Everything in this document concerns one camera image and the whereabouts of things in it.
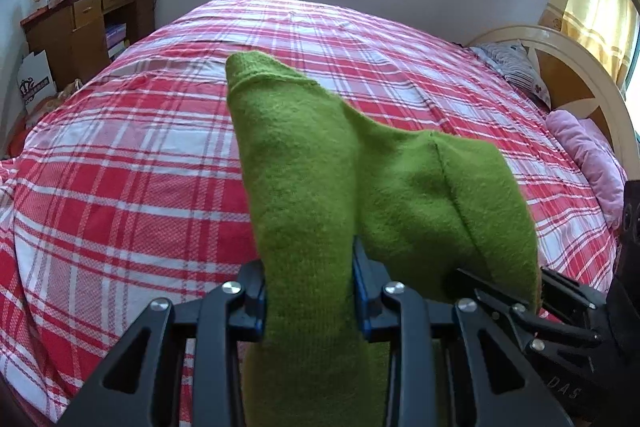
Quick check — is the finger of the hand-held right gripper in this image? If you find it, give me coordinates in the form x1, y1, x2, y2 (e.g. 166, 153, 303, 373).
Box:
452, 268, 603, 358
540, 268, 608, 313

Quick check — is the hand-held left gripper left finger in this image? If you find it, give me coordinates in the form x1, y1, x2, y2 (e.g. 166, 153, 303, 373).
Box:
55, 259, 268, 427

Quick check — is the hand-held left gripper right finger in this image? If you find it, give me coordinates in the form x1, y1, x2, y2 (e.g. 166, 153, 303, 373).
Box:
352, 239, 576, 427

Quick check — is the green sweater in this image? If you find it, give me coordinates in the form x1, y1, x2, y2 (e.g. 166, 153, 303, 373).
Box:
225, 51, 542, 427

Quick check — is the pink pillow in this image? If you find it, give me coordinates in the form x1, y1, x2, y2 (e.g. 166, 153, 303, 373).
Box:
545, 109, 628, 228

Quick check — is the red plaid bedsheet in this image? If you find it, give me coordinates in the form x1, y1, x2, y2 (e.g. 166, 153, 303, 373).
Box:
0, 0, 623, 427

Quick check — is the cream wooden headboard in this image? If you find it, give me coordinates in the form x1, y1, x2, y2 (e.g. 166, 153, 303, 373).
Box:
465, 24, 636, 168

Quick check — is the striped pillow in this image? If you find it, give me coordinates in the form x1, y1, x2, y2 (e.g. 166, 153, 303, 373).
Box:
470, 43, 551, 108

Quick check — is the beige bag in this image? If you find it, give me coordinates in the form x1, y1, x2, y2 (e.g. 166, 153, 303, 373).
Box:
37, 79, 85, 108

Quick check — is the yellow curtain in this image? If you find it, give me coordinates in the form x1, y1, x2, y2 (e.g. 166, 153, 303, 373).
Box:
539, 0, 640, 82

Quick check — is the white paper bag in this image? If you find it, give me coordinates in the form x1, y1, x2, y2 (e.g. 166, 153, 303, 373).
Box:
16, 50, 57, 112

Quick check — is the brown wooden desk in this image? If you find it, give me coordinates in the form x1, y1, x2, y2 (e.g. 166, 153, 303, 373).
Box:
20, 0, 158, 92

